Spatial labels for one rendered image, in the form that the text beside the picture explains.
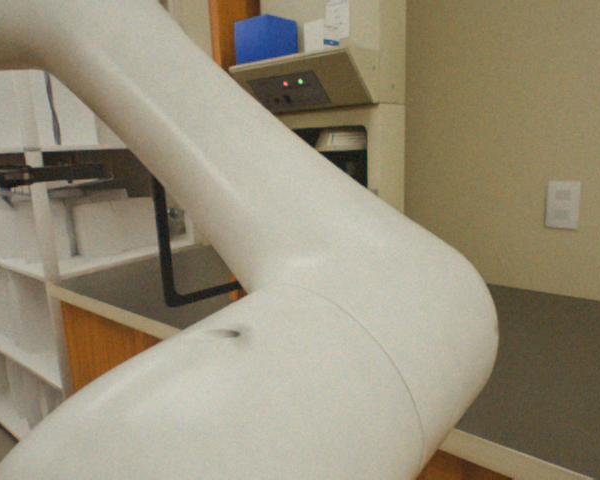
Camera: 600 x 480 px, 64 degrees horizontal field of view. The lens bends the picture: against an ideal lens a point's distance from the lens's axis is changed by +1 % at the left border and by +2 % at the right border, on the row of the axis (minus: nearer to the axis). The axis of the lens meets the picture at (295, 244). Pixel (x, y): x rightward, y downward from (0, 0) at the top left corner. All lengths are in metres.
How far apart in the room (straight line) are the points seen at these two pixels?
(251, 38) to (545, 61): 0.70
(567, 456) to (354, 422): 0.55
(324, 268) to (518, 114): 1.15
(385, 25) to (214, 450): 0.97
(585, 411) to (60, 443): 0.76
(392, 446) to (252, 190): 0.17
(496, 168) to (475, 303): 1.11
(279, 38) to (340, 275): 0.90
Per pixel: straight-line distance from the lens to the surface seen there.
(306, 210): 0.29
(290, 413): 0.19
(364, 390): 0.21
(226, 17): 1.25
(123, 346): 1.42
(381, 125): 1.03
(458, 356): 0.26
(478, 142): 1.40
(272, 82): 1.09
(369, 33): 1.06
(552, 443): 0.76
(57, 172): 0.94
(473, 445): 0.75
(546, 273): 1.40
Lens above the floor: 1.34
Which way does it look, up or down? 12 degrees down
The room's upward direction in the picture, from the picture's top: 2 degrees counter-clockwise
